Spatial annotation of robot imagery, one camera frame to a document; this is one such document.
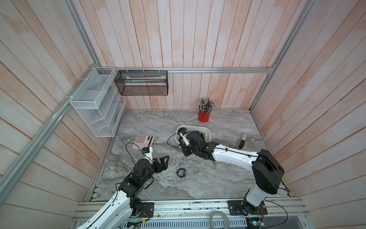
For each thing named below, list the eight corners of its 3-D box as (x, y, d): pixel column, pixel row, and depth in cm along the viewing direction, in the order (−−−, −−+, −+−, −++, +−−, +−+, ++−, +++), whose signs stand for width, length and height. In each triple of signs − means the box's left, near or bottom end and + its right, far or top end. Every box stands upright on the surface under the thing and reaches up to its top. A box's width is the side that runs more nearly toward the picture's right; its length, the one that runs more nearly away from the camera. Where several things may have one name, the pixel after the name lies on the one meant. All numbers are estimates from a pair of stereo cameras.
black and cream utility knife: (237, 149, 99) (239, 145, 95) (242, 136, 106) (244, 132, 102) (240, 150, 98) (243, 147, 94) (245, 137, 105) (248, 133, 101)
